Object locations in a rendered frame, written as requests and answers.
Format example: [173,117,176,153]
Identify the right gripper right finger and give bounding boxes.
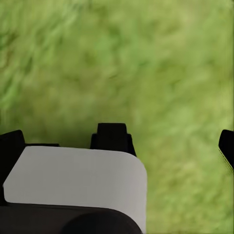
[218,130,234,169]

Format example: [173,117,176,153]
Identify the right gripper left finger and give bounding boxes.
[0,130,25,188]

